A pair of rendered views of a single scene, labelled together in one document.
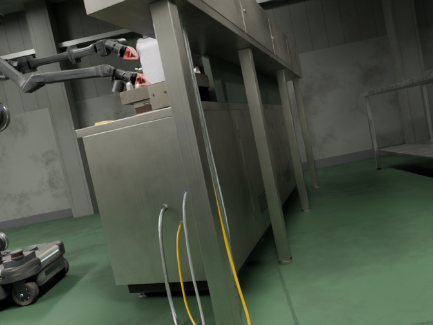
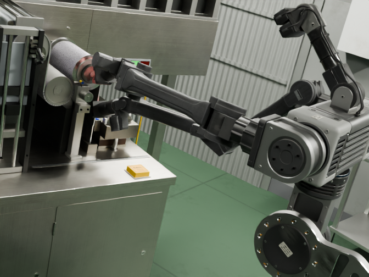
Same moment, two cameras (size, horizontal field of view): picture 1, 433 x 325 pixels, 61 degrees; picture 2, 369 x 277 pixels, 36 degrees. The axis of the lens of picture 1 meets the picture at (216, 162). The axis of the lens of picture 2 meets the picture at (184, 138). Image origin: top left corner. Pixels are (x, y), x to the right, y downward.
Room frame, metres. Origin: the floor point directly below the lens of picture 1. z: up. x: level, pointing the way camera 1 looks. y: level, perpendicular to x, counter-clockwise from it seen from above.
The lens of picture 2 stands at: (3.71, 1.67, 1.87)
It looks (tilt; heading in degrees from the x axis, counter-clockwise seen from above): 20 degrees down; 208
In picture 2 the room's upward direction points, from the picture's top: 13 degrees clockwise
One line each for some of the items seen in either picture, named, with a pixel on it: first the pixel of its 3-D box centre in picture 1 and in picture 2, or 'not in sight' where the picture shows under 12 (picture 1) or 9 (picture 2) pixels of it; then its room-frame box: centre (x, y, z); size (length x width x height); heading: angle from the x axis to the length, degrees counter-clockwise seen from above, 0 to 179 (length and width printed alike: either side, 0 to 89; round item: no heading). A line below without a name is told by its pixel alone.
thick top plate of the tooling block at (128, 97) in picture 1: (165, 89); (100, 114); (1.79, 0.17, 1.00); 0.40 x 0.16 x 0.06; 69
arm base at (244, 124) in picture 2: (14, 68); (252, 135); (2.53, 1.20, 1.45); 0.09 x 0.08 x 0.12; 177
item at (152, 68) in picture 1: (163, 71); (84, 95); (1.92, 0.17, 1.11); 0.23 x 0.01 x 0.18; 69
